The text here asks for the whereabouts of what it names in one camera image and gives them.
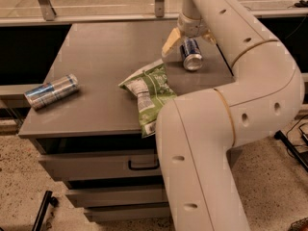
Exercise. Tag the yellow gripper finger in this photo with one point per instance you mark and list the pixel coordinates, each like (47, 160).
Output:
(208, 36)
(172, 40)

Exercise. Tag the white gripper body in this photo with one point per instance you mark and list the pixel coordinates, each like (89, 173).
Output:
(193, 27)

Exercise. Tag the blue pepsi can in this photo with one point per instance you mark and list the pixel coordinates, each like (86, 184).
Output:
(191, 54)

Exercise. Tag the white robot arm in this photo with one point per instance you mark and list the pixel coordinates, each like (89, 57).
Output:
(194, 131)

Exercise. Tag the silver blue energy drink can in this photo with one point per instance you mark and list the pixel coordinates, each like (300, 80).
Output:
(49, 93)

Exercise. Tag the green chip bag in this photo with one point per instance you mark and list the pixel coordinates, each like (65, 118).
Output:
(149, 85)

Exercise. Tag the black stand leg right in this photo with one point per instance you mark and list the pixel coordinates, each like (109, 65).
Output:
(301, 157)

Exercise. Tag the black stand leg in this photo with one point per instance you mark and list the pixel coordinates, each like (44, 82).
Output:
(301, 157)
(48, 200)

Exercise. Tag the grey drawer cabinet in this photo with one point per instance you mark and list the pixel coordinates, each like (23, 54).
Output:
(100, 116)

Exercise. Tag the top grey drawer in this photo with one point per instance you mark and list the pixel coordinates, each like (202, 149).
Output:
(99, 165)

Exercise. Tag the grey drawer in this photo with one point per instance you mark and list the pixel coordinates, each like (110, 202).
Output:
(115, 213)
(117, 196)
(99, 165)

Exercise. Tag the middle grey drawer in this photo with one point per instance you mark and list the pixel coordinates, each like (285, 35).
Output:
(117, 196)

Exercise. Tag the bottom grey drawer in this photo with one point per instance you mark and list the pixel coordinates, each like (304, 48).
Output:
(115, 213)

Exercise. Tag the black stand leg left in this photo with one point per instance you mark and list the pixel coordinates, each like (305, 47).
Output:
(48, 200)

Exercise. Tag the middle metal window bracket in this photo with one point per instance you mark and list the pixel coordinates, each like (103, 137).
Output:
(159, 8)

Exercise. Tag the metal window bracket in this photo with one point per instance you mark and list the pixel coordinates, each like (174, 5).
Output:
(159, 8)
(47, 10)

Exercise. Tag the left metal window bracket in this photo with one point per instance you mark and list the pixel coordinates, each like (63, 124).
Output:
(47, 10)

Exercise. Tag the black drawer handle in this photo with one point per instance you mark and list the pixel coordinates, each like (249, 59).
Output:
(131, 167)

